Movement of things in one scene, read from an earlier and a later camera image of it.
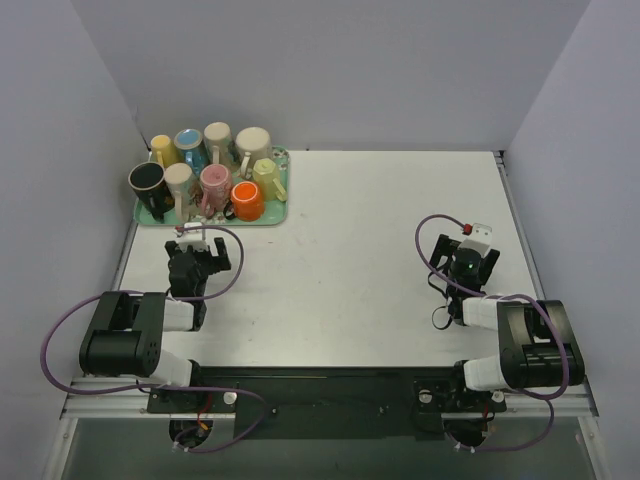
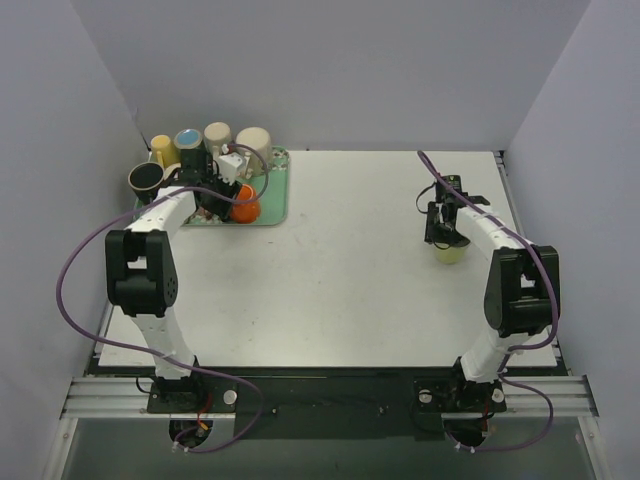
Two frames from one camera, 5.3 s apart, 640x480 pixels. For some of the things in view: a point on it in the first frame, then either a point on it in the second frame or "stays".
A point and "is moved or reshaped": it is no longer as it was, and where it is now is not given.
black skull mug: [147, 182] stays
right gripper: [442, 247] → [437, 228]
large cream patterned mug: [252, 143] stays
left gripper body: [216, 262] → [216, 201]
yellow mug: [164, 150] stays
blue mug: [190, 143] stays
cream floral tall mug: [219, 143] stays
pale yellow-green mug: [266, 172] is moved or reshaped
